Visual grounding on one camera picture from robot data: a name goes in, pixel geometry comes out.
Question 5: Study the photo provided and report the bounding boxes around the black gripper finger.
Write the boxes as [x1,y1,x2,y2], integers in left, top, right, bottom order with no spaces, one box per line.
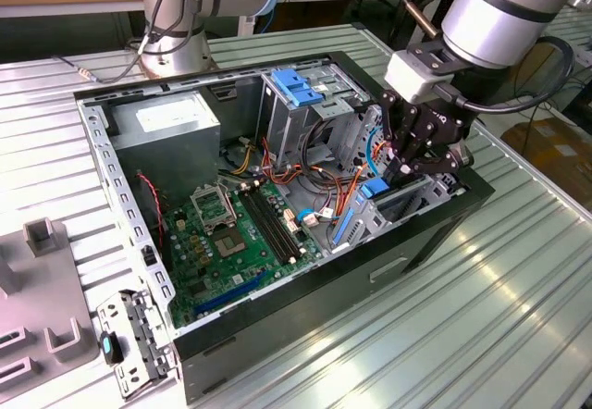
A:
[398,147,474,183]
[380,89,407,179]

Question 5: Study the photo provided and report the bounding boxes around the blue data wire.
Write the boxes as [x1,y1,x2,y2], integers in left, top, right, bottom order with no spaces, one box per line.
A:
[295,124,386,228]

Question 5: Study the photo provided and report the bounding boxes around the orange red disk power wire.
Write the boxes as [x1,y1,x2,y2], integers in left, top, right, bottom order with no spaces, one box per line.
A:
[330,140,388,243]

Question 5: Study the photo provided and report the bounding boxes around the metal disk bay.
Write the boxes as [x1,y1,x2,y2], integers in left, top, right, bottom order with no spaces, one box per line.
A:
[328,161,459,254]

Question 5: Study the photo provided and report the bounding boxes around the blue drive latch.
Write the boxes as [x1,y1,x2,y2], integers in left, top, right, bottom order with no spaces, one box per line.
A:
[271,69,316,108]

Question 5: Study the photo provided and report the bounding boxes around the metal drive cage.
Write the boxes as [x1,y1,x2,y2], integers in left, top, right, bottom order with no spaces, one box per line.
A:
[256,62,371,174]

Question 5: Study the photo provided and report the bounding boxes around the flat brown cardboard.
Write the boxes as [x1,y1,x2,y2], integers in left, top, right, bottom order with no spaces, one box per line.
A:
[500,119,592,197]

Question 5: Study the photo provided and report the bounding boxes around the white-latched RAM slot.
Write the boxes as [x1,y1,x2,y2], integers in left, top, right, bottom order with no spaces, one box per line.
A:
[241,185,290,265]
[253,181,302,263]

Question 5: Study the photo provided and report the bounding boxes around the black-latched RAM slot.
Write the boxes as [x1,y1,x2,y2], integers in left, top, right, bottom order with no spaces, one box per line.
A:
[248,183,296,264]
[237,187,284,266]

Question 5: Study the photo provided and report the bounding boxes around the metal slat side table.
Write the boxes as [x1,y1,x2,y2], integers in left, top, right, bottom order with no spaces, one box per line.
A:
[538,4,592,70]

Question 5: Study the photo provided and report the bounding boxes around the metal socket cover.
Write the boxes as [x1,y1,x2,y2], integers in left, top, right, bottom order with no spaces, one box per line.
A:
[190,184,238,233]

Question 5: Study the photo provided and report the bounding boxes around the CPU socket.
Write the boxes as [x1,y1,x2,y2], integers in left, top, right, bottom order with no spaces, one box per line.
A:
[213,230,253,261]

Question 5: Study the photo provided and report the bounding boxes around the black open PC case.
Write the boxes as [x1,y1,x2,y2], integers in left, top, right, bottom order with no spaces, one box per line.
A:
[72,49,497,408]

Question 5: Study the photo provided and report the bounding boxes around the green motherboard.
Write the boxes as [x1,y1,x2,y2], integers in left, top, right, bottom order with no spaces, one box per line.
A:
[161,180,325,331]

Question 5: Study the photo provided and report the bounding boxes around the grey power supply unit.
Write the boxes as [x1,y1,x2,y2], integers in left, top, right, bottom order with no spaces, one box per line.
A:
[108,90,222,206]

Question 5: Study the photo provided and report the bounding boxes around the blue expansion slot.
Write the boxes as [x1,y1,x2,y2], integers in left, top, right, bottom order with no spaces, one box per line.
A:
[191,266,270,316]

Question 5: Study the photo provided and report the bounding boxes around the black blue retainer latch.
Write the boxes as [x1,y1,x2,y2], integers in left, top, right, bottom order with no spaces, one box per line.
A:
[98,329,127,366]

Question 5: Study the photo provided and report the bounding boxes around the grey parts rack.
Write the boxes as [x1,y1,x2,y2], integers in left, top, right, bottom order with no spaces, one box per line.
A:
[0,217,102,394]

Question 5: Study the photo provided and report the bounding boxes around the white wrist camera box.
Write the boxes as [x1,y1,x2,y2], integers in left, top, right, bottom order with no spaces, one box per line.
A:
[385,49,443,105]

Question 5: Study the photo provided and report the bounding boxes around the black cable bundle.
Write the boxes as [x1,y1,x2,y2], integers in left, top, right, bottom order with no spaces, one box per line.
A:
[300,115,360,192]

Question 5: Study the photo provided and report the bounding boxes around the red orange wire bundle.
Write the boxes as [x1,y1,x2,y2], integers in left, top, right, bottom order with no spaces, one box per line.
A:
[260,136,304,189]

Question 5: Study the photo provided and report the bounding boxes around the thick black camera cable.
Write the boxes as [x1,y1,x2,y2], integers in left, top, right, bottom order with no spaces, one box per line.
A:
[432,33,578,115]

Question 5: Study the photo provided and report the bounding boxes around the yellow black power wire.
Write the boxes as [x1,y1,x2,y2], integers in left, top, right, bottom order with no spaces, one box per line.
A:
[220,135,260,175]

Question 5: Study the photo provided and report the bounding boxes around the red black fan wire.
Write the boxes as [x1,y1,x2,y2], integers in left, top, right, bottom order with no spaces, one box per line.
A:
[136,172,165,248]

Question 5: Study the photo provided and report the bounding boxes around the metal card retainer bracket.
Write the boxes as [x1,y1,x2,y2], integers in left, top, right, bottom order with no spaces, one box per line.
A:
[94,287,180,403]

